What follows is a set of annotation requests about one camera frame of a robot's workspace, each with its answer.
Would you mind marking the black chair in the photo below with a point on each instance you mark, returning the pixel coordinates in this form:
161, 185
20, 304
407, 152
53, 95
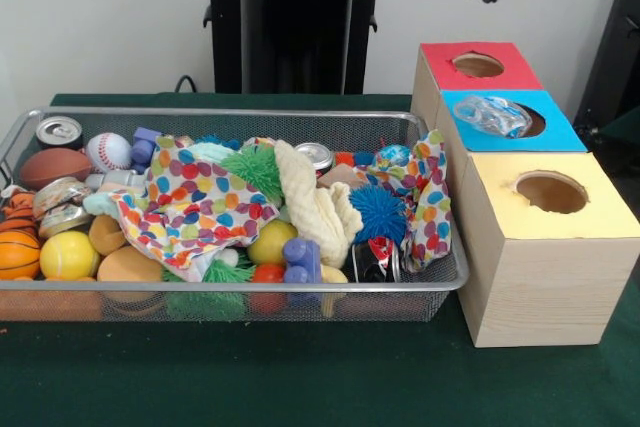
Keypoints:
620, 47

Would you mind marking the yellow ball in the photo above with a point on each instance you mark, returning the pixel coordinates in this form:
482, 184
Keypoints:
69, 254

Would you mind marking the orange toy basketball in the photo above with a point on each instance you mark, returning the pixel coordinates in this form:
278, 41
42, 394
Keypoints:
17, 254

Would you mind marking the white baseball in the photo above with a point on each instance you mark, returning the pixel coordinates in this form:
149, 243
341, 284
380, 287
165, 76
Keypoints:
107, 152

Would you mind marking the crushed clear plastic bottle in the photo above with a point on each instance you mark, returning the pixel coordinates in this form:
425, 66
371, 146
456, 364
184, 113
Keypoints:
492, 116

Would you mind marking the dark green side table cloth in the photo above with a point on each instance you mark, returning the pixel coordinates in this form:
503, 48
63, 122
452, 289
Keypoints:
625, 129

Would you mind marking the green spiky ball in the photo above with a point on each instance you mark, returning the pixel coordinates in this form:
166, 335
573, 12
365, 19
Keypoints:
250, 169

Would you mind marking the purple toy block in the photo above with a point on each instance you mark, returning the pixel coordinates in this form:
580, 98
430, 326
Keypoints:
300, 259

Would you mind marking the cream yellow cloth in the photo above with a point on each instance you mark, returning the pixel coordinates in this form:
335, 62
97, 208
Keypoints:
310, 197

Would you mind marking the shallow clear mesh bin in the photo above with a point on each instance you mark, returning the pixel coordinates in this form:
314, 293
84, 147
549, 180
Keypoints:
390, 304

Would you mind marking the large polka dot cloth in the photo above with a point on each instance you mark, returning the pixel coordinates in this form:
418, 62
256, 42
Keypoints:
200, 207

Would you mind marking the brown toy football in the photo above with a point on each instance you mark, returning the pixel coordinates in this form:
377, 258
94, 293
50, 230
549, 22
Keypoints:
55, 167

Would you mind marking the silver drink can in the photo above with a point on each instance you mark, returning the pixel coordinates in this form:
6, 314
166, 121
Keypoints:
59, 129

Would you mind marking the blue spiky ball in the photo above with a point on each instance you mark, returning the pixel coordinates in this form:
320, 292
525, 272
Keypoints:
377, 212

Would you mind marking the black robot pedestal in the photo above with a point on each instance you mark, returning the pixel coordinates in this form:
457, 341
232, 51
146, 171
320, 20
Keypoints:
295, 22

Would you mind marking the wooden box with three holes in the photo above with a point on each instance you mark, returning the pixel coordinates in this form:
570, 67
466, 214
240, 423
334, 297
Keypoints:
550, 287

